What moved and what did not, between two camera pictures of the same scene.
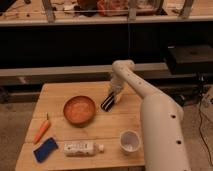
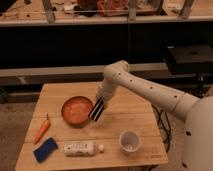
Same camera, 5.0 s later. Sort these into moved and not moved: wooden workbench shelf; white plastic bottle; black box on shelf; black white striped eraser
Moved: black white striped eraser
Not moved: wooden workbench shelf; white plastic bottle; black box on shelf
